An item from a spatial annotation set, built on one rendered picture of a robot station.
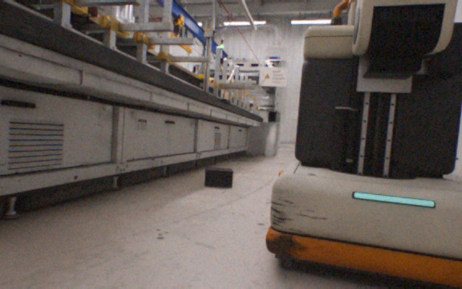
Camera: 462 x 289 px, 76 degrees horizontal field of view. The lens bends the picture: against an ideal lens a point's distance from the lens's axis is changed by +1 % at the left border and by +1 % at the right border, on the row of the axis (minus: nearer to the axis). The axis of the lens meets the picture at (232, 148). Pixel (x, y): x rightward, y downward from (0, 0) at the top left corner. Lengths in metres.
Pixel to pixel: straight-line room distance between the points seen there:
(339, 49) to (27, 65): 1.04
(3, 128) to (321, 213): 1.15
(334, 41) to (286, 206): 0.65
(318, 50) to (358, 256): 0.72
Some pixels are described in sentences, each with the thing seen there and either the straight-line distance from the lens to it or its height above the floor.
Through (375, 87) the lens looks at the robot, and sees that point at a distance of 1.09.
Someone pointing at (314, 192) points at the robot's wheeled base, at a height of 0.24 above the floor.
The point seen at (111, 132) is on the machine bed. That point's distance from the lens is 1.84.
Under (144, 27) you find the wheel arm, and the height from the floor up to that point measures 0.80.
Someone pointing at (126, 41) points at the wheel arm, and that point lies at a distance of 1.75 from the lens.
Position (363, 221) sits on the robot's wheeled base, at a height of 0.19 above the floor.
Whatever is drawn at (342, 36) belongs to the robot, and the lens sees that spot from 1.22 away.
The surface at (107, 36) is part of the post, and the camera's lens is 1.44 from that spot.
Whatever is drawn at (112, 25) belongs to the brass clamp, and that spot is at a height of 0.80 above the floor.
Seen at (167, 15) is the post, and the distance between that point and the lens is 1.92.
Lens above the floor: 0.39
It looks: 3 degrees down
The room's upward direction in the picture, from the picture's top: 4 degrees clockwise
